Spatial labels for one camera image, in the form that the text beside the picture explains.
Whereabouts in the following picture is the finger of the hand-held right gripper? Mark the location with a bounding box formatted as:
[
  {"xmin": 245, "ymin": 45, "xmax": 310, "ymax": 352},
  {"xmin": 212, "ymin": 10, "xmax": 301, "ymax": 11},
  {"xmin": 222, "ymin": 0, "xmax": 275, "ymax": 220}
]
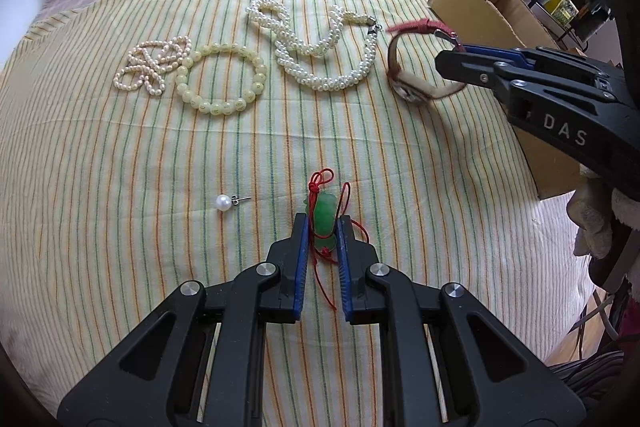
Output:
[
  {"xmin": 452, "ymin": 43, "xmax": 623, "ymax": 80},
  {"xmin": 434, "ymin": 50, "xmax": 613, "ymax": 108}
]

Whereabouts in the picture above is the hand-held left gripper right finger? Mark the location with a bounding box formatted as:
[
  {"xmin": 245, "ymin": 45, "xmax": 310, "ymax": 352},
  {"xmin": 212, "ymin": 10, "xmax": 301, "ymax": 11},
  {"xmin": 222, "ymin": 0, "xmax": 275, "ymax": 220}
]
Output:
[{"xmin": 336, "ymin": 215, "xmax": 587, "ymax": 427}]

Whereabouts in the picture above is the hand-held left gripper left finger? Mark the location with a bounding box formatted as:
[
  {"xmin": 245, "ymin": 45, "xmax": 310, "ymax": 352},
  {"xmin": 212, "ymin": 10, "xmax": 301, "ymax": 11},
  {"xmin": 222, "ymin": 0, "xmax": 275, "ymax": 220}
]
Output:
[{"xmin": 56, "ymin": 212, "xmax": 311, "ymax": 427}]

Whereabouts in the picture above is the cardboard box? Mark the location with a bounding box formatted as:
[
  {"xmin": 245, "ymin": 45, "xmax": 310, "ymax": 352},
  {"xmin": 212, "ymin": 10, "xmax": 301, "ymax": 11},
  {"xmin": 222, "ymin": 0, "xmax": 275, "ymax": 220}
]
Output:
[{"xmin": 427, "ymin": 0, "xmax": 588, "ymax": 200}]

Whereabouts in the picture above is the red strap wristwatch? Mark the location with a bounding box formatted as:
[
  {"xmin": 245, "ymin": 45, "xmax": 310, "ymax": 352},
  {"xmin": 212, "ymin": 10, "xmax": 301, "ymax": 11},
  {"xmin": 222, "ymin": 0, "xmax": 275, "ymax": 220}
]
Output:
[{"xmin": 387, "ymin": 19, "xmax": 468, "ymax": 104}]

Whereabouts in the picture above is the jade pendant with red cord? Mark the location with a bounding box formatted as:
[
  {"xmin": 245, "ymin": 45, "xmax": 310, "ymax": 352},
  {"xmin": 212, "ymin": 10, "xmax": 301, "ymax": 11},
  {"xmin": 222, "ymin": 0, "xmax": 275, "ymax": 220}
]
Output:
[{"xmin": 306, "ymin": 168, "xmax": 373, "ymax": 310}]

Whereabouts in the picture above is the pearl stud earring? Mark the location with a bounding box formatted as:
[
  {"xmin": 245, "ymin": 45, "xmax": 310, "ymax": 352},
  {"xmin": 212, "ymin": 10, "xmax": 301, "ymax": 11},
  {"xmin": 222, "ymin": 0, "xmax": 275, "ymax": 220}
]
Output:
[{"xmin": 215, "ymin": 194, "xmax": 252, "ymax": 214}]

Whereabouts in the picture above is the white twisted pearl necklace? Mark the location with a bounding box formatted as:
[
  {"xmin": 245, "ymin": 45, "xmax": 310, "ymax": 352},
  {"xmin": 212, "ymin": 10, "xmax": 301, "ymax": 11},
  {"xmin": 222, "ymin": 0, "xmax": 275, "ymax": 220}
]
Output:
[{"xmin": 245, "ymin": 0, "xmax": 383, "ymax": 92}]

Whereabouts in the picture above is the pale yellow bead bracelet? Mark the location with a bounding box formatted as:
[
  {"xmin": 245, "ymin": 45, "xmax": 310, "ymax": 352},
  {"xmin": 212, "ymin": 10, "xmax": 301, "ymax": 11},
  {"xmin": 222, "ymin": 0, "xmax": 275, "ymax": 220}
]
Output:
[{"xmin": 175, "ymin": 43, "xmax": 267, "ymax": 116}]

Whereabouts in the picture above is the pink small-pearl necklace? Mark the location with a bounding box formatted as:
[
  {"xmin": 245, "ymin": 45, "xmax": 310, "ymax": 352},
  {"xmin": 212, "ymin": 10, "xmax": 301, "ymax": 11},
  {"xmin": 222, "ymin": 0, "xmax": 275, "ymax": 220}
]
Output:
[{"xmin": 113, "ymin": 35, "xmax": 192, "ymax": 98}]

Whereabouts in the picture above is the person's right hand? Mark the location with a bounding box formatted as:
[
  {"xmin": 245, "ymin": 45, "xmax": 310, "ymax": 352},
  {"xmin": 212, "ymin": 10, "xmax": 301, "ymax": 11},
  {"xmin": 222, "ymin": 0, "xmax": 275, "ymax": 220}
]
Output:
[{"xmin": 567, "ymin": 167, "xmax": 640, "ymax": 258}]

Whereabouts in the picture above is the yellow box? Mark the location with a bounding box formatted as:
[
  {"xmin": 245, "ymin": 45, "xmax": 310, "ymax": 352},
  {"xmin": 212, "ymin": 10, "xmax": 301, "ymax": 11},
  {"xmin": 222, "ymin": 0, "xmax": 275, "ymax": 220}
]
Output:
[{"xmin": 545, "ymin": 0, "xmax": 578, "ymax": 28}]

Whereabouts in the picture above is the dark striped cloth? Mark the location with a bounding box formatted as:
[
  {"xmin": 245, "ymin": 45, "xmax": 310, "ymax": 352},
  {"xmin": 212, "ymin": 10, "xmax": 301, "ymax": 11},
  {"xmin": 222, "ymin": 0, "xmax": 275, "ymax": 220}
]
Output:
[{"xmin": 547, "ymin": 342, "xmax": 631, "ymax": 413}]

